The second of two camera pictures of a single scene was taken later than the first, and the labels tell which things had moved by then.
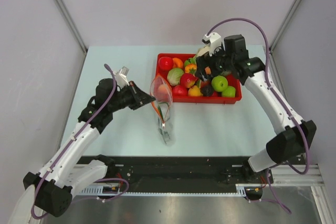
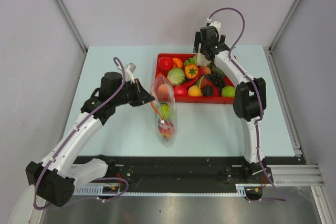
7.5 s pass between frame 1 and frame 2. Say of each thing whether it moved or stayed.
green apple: moved
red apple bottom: stayed
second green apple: stayed
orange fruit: stayed
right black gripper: moved
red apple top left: stayed
